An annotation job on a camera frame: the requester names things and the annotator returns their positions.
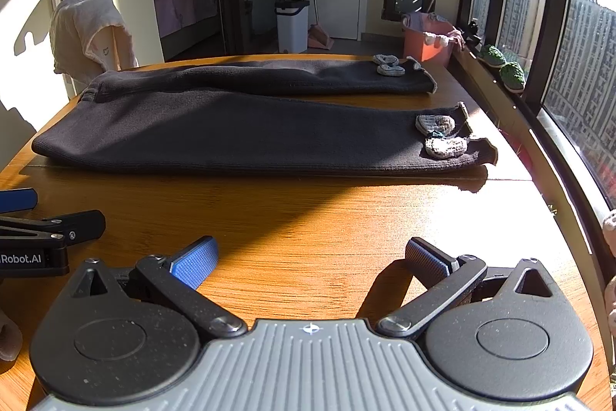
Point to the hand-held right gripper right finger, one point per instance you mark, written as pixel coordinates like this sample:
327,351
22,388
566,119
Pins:
428,261

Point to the white trash bin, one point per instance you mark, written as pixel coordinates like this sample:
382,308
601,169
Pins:
291,26

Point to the pink bucket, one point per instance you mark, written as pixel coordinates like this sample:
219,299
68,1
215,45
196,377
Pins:
423,50

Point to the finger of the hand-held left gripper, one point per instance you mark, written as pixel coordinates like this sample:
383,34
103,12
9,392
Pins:
17,199
77,225

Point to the pink bed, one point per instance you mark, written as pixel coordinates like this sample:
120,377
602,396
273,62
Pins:
178,1

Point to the beige soft item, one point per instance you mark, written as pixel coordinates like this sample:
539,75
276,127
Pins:
610,233

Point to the small black item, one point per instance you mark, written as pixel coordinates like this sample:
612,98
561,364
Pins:
471,33

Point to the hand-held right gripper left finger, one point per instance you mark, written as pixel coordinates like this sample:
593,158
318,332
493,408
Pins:
195,264

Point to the beige towel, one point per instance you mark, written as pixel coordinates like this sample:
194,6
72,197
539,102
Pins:
84,33

